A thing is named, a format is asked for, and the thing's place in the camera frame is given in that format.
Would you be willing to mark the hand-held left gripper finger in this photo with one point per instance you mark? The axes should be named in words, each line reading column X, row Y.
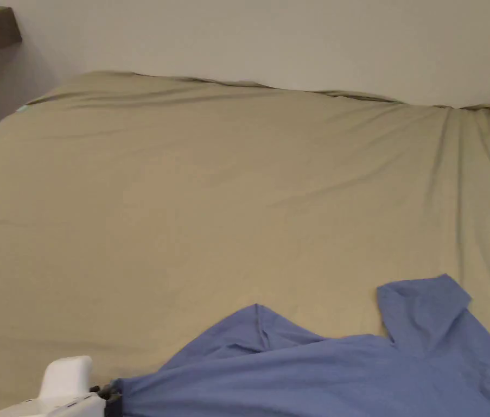
column 108, row 392

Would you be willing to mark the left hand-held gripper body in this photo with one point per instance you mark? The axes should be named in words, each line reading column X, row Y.
column 64, row 382

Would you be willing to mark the blue shirt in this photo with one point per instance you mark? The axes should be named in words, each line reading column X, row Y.
column 336, row 369

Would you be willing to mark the bed with beige sheet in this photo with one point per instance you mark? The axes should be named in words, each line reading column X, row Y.
column 210, row 186

